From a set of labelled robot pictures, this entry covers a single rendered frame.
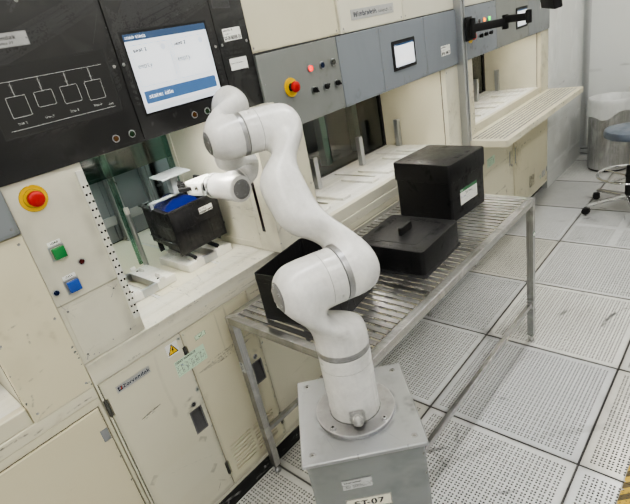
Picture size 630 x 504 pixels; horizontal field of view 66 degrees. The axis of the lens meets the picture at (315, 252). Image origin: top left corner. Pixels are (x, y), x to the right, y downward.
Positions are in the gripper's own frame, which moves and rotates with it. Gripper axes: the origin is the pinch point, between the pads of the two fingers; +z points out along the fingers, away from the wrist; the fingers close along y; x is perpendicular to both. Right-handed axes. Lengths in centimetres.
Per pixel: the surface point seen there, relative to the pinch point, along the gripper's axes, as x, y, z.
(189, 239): -21.0, -4.8, 3.5
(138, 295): -30.6, -30.5, 1.3
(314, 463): -43, -39, -90
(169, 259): -29.8, -9.3, 16.2
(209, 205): -11.9, 7.0, 2.9
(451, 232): -36, 61, -66
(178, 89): 31.6, -3.1, -16.9
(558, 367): -120, 105, -89
